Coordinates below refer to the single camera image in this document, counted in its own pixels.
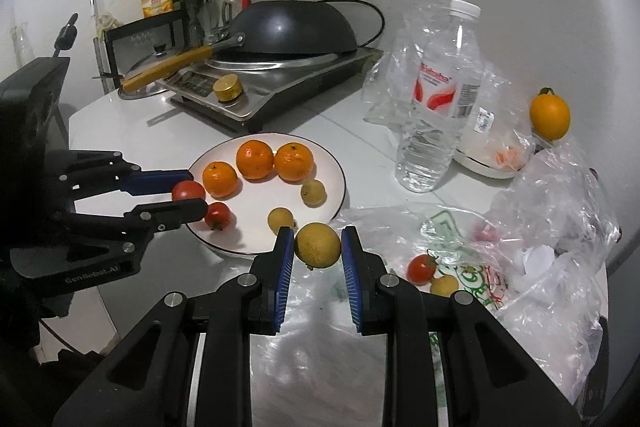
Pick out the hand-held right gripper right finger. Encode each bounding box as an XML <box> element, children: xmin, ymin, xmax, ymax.
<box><xmin>340</xmin><ymin>225</ymin><xmax>583</xmax><ymax>427</ymax></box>

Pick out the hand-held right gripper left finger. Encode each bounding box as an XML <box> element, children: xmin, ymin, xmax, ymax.
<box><xmin>52</xmin><ymin>227</ymin><xmax>296</xmax><ymax>427</ymax></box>

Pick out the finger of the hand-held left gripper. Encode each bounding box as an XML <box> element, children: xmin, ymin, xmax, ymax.
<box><xmin>46</xmin><ymin>149</ymin><xmax>195</xmax><ymax>198</ymax></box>
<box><xmin>52</xmin><ymin>198</ymin><xmax>209</xmax><ymax>244</ymax></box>

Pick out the red tomato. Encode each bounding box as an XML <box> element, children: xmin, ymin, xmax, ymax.
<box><xmin>406</xmin><ymin>253</ymin><xmax>437</xmax><ymax>286</ymax></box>
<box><xmin>171</xmin><ymin>180</ymin><xmax>207</xmax><ymax>204</ymax></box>
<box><xmin>204</xmin><ymin>202</ymin><xmax>232</xmax><ymax>231</ymax></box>

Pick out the large yellow round fruit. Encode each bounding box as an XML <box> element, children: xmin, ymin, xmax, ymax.
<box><xmin>294</xmin><ymin>222</ymin><xmax>342</xmax><ymax>269</ymax></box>

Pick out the small yellow round fruit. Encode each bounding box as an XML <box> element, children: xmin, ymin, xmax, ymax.
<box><xmin>430</xmin><ymin>274</ymin><xmax>459</xmax><ymax>297</ymax></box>
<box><xmin>300</xmin><ymin>179</ymin><xmax>327</xmax><ymax>206</ymax></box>
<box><xmin>267</xmin><ymin>207</ymin><xmax>297</xmax><ymax>235</ymax></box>

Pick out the orange tangerine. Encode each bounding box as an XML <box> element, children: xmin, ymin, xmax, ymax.
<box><xmin>274</xmin><ymin>142</ymin><xmax>315</xmax><ymax>182</ymax></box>
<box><xmin>202</xmin><ymin>161</ymin><xmax>239</xmax><ymax>199</ymax></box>
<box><xmin>236</xmin><ymin>140</ymin><xmax>275</xmax><ymax>180</ymax></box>

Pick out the white plate with dark rim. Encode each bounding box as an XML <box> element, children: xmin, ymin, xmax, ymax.
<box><xmin>182</xmin><ymin>133</ymin><xmax>347</xmax><ymax>256</ymax></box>

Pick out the steel pot lid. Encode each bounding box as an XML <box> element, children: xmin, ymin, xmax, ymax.
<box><xmin>117</xmin><ymin>43</ymin><xmax>191</xmax><ymax>100</ymax></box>

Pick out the brass round knob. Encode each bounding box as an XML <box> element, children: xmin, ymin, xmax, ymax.
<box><xmin>212</xmin><ymin>75</ymin><xmax>242</xmax><ymax>102</ymax></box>

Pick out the thin grey rod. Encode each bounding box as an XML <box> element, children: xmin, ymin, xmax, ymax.
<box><xmin>89</xmin><ymin>0</ymin><xmax>108</xmax><ymax>75</ymax></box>

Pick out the clear plastic water bottle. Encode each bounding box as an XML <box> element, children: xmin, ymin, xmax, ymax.
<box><xmin>395</xmin><ymin>0</ymin><xmax>483</xmax><ymax>194</ymax></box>

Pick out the white bowl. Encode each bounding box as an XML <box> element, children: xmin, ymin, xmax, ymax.
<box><xmin>452</xmin><ymin>142</ymin><xmax>521</xmax><ymax>180</ymax></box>

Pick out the steel induction cooker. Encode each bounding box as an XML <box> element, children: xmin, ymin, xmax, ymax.
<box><xmin>160</xmin><ymin>47</ymin><xmax>378</xmax><ymax>132</ymax></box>

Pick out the cooking oil bottle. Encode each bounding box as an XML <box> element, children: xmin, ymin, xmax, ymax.
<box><xmin>221</xmin><ymin>0</ymin><xmax>246</xmax><ymax>28</ymax></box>

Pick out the clear plastic bag with sticker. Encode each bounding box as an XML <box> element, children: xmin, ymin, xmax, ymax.
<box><xmin>452</xmin><ymin>62</ymin><xmax>538</xmax><ymax>178</ymax></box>

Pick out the large crumpled clear plastic bag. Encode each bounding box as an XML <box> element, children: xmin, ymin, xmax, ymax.
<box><xmin>480</xmin><ymin>139</ymin><xmax>623</xmax><ymax>413</ymax></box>

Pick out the orange with stem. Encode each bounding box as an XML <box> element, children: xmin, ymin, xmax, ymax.
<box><xmin>529</xmin><ymin>87</ymin><xmax>571</xmax><ymax>142</ymax></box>

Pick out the black ribbed handle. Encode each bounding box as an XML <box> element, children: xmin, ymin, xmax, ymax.
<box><xmin>52</xmin><ymin>13</ymin><xmax>80</xmax><ymax>58</ymax></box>

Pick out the black wok with wooden handle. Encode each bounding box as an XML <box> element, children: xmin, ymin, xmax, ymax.
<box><xmin>120</xmin><ymin>0</ymin><xmax>360</xmax><ymax>94</ymax></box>

